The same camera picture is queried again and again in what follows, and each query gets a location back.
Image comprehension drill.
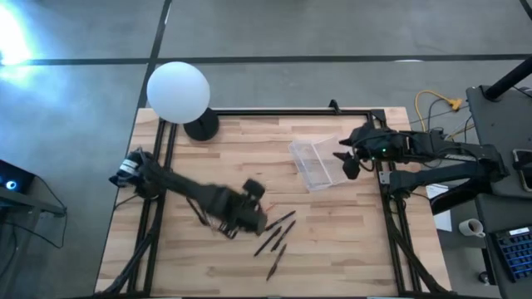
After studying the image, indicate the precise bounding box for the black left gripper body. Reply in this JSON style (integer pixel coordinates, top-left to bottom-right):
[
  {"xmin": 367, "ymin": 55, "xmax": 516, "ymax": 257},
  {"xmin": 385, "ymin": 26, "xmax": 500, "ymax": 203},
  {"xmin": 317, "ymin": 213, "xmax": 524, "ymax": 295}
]
[{"xmin": 205, "ymin": 185, "xmax": 269, "ymax": 237}]

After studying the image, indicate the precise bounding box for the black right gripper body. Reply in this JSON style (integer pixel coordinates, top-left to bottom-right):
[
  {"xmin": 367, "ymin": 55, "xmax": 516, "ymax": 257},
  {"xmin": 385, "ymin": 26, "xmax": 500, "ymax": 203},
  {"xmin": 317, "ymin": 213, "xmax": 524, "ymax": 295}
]
[{"xmin": 349, "ymin": 123, "xmax": 411, "ymax": 163}]

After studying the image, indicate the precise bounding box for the black pen with white print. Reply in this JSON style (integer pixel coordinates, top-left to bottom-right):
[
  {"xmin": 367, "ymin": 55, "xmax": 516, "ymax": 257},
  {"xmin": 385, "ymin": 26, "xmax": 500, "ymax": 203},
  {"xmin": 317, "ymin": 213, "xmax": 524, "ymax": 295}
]
[{"xmin": 270, "ymin": 219, "xmax": 298, "ymax": 253}]

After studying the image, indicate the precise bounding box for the clear plastic supply box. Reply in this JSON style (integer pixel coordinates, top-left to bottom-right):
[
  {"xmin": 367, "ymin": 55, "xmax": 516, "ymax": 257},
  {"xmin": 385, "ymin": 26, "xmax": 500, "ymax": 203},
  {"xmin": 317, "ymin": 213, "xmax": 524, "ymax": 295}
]
[{"xmin": 288, "ymin": 135, "xmax": 354, "ymax": 192}]

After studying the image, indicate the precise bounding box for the black round lamp base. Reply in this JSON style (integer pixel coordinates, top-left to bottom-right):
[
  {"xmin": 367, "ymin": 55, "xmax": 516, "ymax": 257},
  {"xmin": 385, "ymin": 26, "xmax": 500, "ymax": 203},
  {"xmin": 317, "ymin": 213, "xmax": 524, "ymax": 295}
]
[{"xmin": 183, "ymin": 106, "xmax": 220, "ymax": 142}]

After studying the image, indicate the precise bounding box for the white paper sheet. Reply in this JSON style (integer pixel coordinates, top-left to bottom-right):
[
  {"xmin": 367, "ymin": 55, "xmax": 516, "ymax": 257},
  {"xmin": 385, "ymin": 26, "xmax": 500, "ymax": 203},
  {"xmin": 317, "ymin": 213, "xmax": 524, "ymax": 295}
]
[{"xmin": 425, "ymin": 184, "xmax": 453, "ymax": 233}]

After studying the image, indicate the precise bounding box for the grey desk top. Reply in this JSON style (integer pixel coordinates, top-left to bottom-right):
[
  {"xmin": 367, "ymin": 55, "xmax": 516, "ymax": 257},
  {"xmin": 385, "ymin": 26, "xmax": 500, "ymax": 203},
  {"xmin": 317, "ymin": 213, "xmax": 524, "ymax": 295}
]
[{"xmin": 465, "ymin": 85, "xmax": 532, "ymax": 200}]

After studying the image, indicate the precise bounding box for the white mug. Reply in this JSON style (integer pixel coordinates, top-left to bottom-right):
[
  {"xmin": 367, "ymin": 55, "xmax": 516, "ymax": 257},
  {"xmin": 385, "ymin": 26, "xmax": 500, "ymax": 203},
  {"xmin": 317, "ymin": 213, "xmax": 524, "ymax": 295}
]
[{"xmin": 458, "ymin": 218, "xmax": 486, "ymax": 239}]

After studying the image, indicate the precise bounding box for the white globe lamp shade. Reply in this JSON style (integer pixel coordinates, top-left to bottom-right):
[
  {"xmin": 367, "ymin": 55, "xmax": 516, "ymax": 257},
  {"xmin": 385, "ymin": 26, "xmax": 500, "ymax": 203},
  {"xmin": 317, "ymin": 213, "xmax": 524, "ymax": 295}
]
[{"xmin": 146, "ymin": 61, "xmax": 211, "ymax": 125}]

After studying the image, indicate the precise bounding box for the black pole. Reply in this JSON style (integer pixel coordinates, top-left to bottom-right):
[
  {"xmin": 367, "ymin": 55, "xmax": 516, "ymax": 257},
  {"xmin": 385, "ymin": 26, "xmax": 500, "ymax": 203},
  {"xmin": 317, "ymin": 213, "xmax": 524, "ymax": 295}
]
[{"xmin": 484, "ymin": 56, "xmax": 532, "ymax": 101}]

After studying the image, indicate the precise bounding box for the smartphone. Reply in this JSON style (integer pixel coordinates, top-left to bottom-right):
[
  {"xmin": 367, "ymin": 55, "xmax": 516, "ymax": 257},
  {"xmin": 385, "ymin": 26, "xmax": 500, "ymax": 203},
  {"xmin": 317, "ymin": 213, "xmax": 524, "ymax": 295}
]
[{"xmin": 512, "ymin": 148, "xmax": 532, "ymax": 193}]

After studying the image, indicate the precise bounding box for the backlit black keyboard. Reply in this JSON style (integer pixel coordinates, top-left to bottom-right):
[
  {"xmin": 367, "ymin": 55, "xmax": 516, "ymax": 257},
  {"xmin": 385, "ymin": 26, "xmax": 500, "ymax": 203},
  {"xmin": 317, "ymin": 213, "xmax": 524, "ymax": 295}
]
[{"xmin": 490, "ymin": 226, "xmax": 532, "ymax": 284}]

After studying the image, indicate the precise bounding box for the dark side stand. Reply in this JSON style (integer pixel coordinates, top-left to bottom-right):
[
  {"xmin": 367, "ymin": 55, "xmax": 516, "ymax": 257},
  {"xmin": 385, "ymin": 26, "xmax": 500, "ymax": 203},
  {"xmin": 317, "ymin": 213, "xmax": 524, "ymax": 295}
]
[{"xmin": 0, "ymin": 174, "xmax": 68, "ymax": 250}]

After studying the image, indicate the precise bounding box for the black device with blue light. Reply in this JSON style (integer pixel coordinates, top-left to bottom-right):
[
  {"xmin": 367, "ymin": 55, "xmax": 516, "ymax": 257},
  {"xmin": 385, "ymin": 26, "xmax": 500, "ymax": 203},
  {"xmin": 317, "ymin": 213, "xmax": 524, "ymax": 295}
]
[{"xmin": 0, "ymin": 159, "xmax": 36, "ymax": 194}]

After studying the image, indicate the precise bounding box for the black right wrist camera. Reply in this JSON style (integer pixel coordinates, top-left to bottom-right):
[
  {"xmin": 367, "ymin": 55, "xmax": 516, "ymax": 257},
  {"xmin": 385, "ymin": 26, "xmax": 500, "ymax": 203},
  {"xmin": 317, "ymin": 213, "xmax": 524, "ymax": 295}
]
[{"xmin": 342, "ymin": 155, "xmax": 362, "ymax": 181}]

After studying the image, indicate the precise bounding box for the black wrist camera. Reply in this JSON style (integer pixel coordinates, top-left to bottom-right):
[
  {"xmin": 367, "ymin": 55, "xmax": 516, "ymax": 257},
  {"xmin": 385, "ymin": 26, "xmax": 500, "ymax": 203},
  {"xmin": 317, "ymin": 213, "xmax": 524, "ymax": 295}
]
[
  {"xmin": 342, "ymin": 155, "xmax": 362, "ymax": 181},
  {"xmin": 242, "ymin": 178, "xmax": 266, "ymax": 201}
]

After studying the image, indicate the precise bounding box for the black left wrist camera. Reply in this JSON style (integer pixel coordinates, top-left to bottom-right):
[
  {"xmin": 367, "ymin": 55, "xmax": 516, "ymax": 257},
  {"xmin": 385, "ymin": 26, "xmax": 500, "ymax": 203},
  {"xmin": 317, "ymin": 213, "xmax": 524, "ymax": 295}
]
[{"xmin": 242, "ymin": 178, "xmax": 266, "ymax": 201}]

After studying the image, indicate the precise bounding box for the yellow cable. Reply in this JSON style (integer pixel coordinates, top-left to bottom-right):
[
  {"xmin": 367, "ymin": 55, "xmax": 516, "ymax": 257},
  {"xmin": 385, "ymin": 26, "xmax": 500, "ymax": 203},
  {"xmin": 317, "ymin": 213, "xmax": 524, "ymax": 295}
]
[{"xmin": 414, "ymin": 90, "xmax": 463, "ymax": 133}]

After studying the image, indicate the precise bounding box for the grey cable bundle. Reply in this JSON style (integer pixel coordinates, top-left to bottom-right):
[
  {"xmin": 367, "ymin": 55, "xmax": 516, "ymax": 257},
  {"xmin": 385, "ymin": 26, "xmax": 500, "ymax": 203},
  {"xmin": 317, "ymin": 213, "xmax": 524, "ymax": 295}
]
[{"xmin": 409, "ymin": 99, "xmax": 475, "ymax": 142}]

